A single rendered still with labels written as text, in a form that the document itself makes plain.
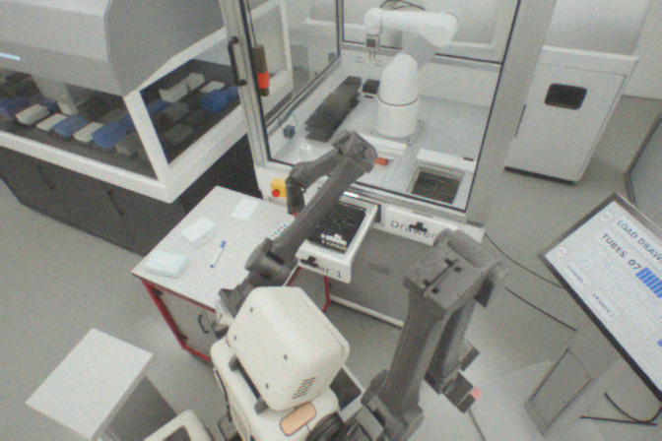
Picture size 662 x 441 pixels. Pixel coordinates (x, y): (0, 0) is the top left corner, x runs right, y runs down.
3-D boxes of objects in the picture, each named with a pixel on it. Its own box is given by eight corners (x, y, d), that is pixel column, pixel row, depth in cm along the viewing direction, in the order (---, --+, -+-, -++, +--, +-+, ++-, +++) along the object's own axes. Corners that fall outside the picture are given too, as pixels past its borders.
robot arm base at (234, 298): (216, 291, 104) (238, 325, 96) (234, 267, 103) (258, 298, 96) (238, 295, 110) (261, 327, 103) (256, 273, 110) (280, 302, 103)
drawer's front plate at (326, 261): (349, 283, 150) (349, 265, 143) (282, 259, 160) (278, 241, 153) (351, 280, 151) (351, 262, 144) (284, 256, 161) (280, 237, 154)
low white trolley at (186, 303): (283, 408, 196) (257, 327, 145) (183, 357, 217) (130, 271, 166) (333, 310, 234) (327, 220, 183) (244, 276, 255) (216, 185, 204)
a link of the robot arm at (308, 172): (339, 141, 100) (372, 166, 103) (350, 123, 102) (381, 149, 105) (285, 174, 139) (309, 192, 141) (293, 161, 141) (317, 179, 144)
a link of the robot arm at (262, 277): (243, 286, 100) (261, 297, 101) (268, 254, 99) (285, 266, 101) (244, 272, 109) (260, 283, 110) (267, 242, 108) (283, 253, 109)
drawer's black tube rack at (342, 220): (345, 257, 157) (345, 246, 153) (305, 243, 163) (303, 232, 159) (365, 219, 172) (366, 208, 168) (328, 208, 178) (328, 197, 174)
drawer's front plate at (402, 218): (453, 248, 161) (458, 229, 153) (384, 227, 170) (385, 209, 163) (454, 245, 162) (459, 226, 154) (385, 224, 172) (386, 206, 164)
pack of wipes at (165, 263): (190, 261, 169) (187, 254, 166) (178, 279, 162) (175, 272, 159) (159, 254, 172) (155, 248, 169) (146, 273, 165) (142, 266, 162)
